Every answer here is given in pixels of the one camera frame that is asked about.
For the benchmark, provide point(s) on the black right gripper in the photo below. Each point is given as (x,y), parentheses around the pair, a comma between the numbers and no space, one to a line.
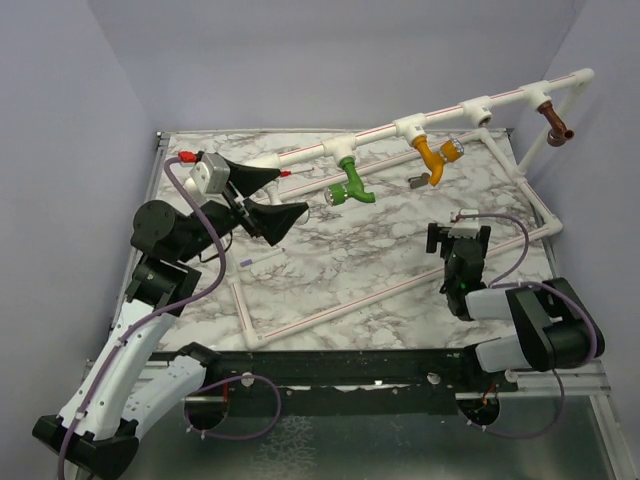
(439,234)

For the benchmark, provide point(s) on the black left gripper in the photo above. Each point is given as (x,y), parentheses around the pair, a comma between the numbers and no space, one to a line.
(271,220)

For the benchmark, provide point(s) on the green plastic faucet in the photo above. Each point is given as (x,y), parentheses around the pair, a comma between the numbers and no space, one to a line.
(353,188)

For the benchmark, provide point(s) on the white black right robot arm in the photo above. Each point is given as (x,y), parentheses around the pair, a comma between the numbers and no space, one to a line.
(553,329)

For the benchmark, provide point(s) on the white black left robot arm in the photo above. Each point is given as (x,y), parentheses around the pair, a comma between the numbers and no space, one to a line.
(101,427)

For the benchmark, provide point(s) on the white plastic faucet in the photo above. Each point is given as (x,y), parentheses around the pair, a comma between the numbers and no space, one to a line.
(274,198)

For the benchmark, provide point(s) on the red capped white pen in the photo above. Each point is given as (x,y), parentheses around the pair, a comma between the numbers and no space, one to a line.
(288,173)

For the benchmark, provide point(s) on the purple capped white pen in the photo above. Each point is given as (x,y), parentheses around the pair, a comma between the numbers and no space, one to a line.
(262,257)

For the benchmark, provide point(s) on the small grey metal piece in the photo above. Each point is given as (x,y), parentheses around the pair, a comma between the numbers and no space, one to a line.
(420,181)

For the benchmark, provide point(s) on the yellow plastic faucet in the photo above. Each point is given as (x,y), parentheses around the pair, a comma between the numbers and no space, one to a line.
(435,160)

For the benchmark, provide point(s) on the brown plastic faucet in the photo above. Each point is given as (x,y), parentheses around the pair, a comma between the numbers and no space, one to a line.
(558,134)

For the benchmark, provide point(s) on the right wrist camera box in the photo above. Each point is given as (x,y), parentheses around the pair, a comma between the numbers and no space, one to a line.
(464,224)

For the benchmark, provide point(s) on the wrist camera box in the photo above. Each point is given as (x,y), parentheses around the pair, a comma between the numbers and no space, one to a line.
(464,224)
(208,176)

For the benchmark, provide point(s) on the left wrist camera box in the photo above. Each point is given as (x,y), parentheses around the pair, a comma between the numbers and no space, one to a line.
(208,176)

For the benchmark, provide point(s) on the aluminium table edge frame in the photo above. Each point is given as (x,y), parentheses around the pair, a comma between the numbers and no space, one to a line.
(150,225)

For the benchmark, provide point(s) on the white PVC pipe frame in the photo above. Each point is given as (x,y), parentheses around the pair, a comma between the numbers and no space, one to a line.
(562,92)

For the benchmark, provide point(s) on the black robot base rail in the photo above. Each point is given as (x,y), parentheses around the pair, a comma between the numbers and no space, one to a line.
(338,382)

